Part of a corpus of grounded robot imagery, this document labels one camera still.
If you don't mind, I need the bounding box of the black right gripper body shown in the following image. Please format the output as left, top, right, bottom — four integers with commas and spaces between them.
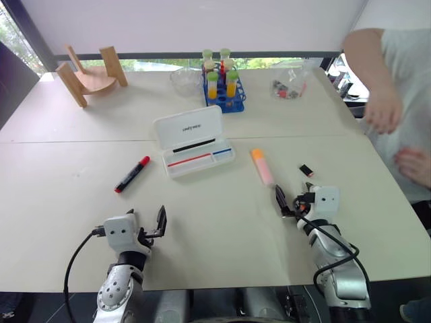
281, 190, 317, 221

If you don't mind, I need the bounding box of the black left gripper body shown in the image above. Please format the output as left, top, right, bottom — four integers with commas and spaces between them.
136, 227, 166, 250

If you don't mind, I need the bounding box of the white open pencil case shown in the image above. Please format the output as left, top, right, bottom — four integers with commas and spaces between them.
152, 104, 237, 180

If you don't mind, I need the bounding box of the person's right hand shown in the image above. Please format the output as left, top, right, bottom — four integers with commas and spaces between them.
364, 96, 404, 136

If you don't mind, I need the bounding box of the person's left hand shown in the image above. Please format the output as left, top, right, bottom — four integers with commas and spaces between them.
393, 147, 431, 188

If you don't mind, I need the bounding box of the pink highlighter with orange cap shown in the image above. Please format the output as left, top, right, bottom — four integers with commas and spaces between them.
250, 148, 276, 188

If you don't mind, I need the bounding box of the black marker with red cap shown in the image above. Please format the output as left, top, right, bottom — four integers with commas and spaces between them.
113, 155, 152, 194

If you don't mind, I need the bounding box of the clear plastic bag of parts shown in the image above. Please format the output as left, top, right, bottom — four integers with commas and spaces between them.
268, 68, 310, 101

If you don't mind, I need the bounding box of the dark cluttered side desk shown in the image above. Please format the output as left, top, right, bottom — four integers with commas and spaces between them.
322, 52, 370, 119

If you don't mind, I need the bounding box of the blue test tube rack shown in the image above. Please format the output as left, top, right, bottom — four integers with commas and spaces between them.
201, 62, 247, 114

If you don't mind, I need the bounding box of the green capped tube orange liquid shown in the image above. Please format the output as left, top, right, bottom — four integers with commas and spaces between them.
225, 69, 239, 99
206, 71, 220, 100

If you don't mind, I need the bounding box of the person's white shirt torso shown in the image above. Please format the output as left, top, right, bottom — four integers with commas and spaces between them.
364, 28, 431, 203

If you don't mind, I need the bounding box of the wooden curved stand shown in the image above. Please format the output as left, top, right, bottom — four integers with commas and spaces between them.
55, 44, 129, 109

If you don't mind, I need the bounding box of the clear glass bowl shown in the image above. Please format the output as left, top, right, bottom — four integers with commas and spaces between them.
169, 68, 203, 98

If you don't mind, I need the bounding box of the blue jeans leg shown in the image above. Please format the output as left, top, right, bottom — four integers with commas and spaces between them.
398, 297, 431, 323

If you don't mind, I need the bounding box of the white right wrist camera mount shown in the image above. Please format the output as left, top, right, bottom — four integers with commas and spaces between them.
307, 185, 341, 223

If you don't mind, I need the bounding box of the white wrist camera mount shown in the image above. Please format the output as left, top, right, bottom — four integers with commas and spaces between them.
307, 185, 341, 223
102, 214, 153, 260

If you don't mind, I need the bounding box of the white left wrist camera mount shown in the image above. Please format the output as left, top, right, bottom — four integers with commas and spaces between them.
102, 214, 153, 260

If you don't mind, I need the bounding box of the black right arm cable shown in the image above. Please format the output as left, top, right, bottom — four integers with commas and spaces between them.
297, 215, 370, 299

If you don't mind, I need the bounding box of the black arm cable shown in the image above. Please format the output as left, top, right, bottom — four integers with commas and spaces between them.
297, 215, 370, 299
63, 226, 106, 323

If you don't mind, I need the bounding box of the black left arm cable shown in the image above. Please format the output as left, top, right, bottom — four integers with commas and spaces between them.
63, 226, 106, 323

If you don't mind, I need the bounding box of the dark window frame bar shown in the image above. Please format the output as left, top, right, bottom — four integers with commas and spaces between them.
55, 50, 341, 64

